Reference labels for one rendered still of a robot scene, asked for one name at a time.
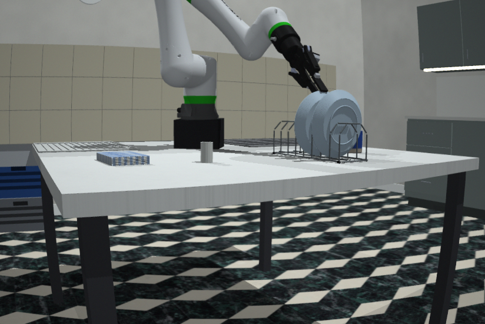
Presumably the dark blue mug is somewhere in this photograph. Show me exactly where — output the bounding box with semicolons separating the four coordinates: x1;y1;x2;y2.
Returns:
348;131;363;153

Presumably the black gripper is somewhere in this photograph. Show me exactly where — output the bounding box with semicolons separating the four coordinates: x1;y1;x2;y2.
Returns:
279;37;328;93

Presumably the blue checkered towel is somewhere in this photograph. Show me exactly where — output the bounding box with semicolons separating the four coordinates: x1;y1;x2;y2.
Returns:
97;151;150;166

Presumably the grey ribbed draining mat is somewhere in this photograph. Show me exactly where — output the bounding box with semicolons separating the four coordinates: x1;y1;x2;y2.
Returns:
33;141;140;153

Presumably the light blue plate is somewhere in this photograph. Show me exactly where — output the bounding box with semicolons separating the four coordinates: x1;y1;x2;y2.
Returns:
311;90;362;158
294;91;329;156

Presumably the beige tiled wall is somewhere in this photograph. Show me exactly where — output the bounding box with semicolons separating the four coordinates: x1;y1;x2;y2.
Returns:
0;44;311;167

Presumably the grey cylinder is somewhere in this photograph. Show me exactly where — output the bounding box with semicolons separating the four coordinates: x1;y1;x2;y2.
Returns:
201;142;213;163

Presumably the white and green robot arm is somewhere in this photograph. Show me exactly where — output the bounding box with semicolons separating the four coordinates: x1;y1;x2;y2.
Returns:
154;0;301;120

